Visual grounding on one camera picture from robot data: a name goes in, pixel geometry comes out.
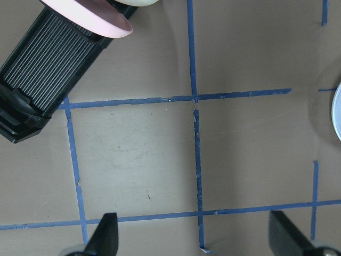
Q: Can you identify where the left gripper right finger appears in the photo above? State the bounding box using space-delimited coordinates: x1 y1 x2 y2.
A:
268 211 340 256

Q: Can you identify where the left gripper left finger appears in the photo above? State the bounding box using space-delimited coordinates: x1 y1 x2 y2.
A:
62 212 119 256

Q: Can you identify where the light blue plate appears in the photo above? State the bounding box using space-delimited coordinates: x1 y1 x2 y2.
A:
331 83 341 140

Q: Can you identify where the pink plate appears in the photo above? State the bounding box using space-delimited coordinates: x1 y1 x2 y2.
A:
42 1 133 38

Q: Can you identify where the cream plate in rack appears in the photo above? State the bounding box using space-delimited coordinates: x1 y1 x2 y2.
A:
116 0 158 7

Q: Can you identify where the black dish rack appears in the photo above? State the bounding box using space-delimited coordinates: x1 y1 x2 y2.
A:
1 1 136 143

